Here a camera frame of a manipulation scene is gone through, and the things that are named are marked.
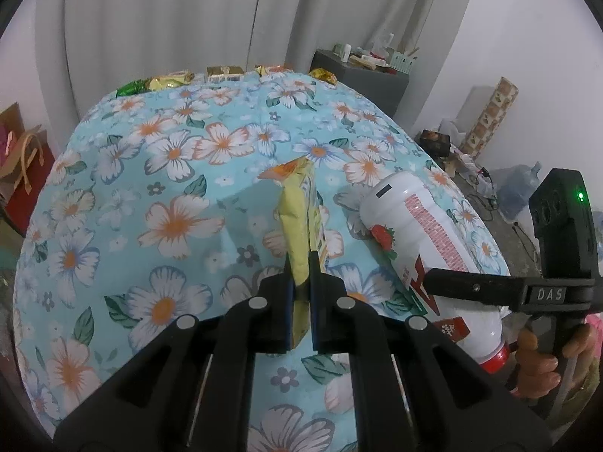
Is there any white strawberry milk bottle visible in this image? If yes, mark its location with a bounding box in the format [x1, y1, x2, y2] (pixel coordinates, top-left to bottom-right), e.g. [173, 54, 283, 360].
[360, 171, 509, 374]

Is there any yellow snack packet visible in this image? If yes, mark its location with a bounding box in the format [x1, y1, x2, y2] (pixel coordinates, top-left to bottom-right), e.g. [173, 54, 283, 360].
[259, 156, 328, 349]

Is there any person right hand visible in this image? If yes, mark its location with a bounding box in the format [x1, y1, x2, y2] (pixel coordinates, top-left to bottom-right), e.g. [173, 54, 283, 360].
[514, 315, 602, 399]

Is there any blue water jug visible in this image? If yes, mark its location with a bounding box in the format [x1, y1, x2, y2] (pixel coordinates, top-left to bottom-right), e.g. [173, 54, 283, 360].
[497, 161, 542, 221]

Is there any dark brown box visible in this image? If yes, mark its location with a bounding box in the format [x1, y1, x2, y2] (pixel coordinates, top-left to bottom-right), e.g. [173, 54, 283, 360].
[418, 130, 451, 158]

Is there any floral blue tablecloth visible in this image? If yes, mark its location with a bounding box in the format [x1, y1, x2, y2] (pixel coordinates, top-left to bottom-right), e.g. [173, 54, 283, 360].
[13, 69, 508, 435]

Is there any patterned rolled mat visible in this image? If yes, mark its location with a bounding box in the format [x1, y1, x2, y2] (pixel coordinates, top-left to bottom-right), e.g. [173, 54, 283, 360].
[460, 76, 518, 159]

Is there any grey cabinet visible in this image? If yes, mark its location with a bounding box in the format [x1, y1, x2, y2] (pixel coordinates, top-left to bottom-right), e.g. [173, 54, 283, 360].
[310, 50, 410, 118]

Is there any gold crumpled wrapper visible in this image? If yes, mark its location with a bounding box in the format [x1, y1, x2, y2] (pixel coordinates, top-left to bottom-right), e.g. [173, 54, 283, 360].
[309, 67, 337, 86]

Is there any red paper bag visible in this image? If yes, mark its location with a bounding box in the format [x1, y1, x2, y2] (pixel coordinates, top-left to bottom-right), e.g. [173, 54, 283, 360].
[1, 102, 54, 236]

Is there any green foil wrapper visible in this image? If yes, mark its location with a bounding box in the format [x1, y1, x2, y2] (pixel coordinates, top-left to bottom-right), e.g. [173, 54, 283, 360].
[115, 78, 152, 97]

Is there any gold wrapper on table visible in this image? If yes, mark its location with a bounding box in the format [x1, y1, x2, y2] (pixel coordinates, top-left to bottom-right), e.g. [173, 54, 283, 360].
[207, 66, 245, 83]

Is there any grey curtain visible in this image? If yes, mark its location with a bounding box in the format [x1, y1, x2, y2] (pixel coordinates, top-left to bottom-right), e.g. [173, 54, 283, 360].
[35, 0, 469, 148]

